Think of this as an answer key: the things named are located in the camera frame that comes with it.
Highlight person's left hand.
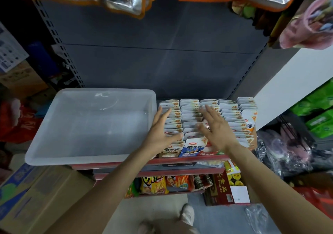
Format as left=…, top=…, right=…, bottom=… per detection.
left=140, top=106, right=184, bottom=157

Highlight dark red white-label carton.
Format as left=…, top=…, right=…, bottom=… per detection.
left=204, top=161, right=251, bottom=206

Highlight black plastic wrapped bundle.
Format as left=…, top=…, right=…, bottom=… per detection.
left=255, top=119, right=333, bottom=177

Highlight person's left shoe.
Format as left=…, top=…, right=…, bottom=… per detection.
left=138, top=220, right=156, bottom=234

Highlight person's right shoe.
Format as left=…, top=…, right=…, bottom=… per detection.
left=179, top=203, right=196, bottom=227

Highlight white blue carton box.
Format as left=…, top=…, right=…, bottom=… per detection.
left=0, top=23, right=29, bottom=75

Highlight person's shoe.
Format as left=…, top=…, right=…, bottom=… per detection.
left=179, top=203, right=196, bottom=227
left=138, top=220, right=156, bottom=234

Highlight green display box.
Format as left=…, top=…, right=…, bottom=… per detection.
left=217, top=98, right=245, bottom=144

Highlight red display box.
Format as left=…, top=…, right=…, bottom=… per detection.
left=199, top=98, right=222, bottom=155

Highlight plain brown cardboard carton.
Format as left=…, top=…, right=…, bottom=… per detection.
left=0, top=61, right=49, bottom=101

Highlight blue konjac snack packet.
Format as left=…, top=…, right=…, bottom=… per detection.
left=180, top=137, right=208, bottom=156

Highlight blue display box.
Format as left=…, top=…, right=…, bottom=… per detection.
left=179, top=98, right=209, bottom=157

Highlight person's left forearm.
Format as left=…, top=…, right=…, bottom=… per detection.
left=47, top=148, right=157, bottom=234

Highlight blue print cardboard carton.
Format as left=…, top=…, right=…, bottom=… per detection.
left=0, top=164, right=97, bottom=234

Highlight stack of green packs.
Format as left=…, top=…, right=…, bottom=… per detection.
left=291, top=80, right=333, bottom=139

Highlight row of orange chip bags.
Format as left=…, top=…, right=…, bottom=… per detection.
left=125, top=174, right=214, bottom=198

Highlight person's right forearm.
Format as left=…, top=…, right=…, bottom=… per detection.
left=224, top=145, right=333, bottom=234

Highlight hanging pink candy bag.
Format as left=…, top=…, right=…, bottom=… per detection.
left=278, top=0, right=333, bottom=50

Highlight person's right hand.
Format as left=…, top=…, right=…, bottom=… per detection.
left=198, top=105, right=239, bottom=155

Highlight yellow snack packets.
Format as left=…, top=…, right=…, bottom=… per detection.
left=225, top=161, right=244, bottom=186

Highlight white plastic bin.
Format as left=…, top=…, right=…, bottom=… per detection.
left=24, top=88, right=158, bottom=166

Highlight red plastic bag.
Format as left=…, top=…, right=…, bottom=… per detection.
left=0, top=98, right=42, bottom=145

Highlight orange display box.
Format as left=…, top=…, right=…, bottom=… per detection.
left=236, top=96, right=259, bottom=151

